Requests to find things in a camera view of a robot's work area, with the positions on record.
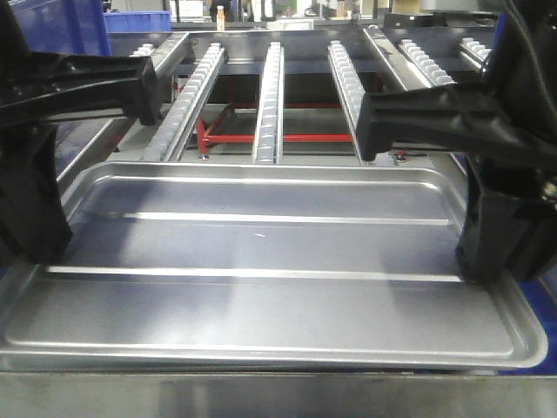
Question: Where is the blue bin in background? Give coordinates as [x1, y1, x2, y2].
[104, 10, 171, 33]

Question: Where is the blue upper stacked bin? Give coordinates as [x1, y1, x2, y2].
[9, 0, 111, 56]

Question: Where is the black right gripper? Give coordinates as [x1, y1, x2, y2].
[355, 71, 556, 172]

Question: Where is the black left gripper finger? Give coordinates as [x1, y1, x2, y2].
[455, 156, 556, 282]

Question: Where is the steel divider bar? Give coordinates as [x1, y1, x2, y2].
[363, 26, 411, 91]

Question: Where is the red steel frame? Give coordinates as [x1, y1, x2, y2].
[196, 73, 364, 164]

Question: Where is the steel front rack edge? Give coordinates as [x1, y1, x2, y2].
[1, 373, 556, 417]

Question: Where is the roller conveyor rail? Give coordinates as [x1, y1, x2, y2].
[328, 40, 375, 166]
[399, 38, 455, 86]
[252, 42, 285, 165]
[142, 43, 225, 162]

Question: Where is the silver metal tray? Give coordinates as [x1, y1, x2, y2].
[1, 162, 548, 371]

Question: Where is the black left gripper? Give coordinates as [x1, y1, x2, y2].
[1, 52, 160, 129]

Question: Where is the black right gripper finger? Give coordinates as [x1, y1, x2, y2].
[1, 125, 72, 264]

